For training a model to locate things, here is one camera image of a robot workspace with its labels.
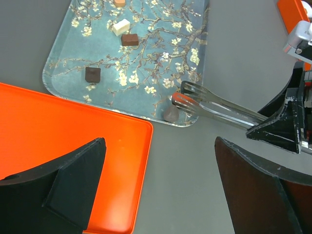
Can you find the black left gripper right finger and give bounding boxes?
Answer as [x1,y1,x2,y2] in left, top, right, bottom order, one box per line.
[214,137,312,234]

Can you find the blue floral serving tray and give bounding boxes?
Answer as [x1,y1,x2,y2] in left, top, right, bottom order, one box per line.
[42,0,210,123]

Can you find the orange box lid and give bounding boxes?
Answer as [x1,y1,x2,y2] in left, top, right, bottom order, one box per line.
[0,82,154,234]

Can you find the brown block chocolate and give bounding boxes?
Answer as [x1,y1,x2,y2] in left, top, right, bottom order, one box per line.
[121,34,139,46]

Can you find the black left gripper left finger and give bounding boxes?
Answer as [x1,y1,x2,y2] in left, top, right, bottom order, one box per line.
[0,138,106,234]

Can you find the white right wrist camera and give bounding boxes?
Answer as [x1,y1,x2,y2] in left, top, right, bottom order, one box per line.
[283,21,312,64]

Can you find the white block chocolate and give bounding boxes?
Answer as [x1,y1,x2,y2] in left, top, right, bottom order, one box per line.
[112,19,130,36]

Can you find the dark truffle chocolate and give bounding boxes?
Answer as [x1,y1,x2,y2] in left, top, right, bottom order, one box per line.
[163,105,179,122]

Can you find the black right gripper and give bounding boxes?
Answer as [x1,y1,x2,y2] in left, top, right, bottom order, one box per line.
[246,62,312,154]

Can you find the metal serving tongs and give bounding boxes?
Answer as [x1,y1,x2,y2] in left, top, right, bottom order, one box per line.
[172,81,267,130]

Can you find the orange chocolate box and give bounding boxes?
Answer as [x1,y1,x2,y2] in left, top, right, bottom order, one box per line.
[276,0,312,71]

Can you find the dark square chocolate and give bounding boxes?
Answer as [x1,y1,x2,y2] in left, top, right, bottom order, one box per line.
[85,67,101,83]

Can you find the orange caramel chocolate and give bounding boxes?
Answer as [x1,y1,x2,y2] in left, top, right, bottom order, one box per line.
[113,0,126,7]

